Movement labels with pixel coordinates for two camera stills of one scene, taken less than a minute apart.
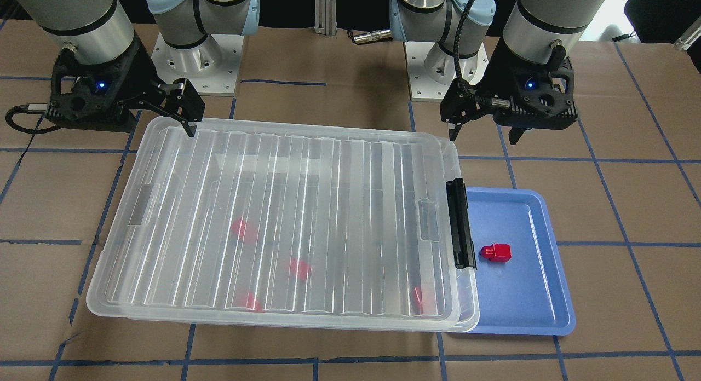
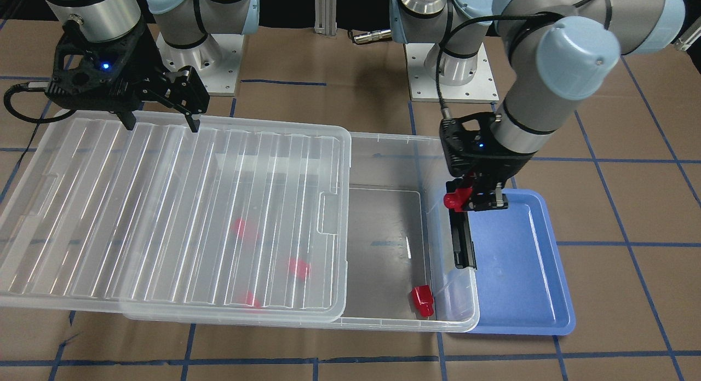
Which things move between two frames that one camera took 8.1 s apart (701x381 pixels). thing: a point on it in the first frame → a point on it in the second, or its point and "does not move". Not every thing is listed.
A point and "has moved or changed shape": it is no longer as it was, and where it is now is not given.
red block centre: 300,268 does not move
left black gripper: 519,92 → 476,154
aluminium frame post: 325,10 does not move
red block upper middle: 239,226 does not move
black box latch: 464,248 does not move
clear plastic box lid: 276,224 has moved or changed shape
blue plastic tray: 529,294 does not move
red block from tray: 497,252 → 458,201
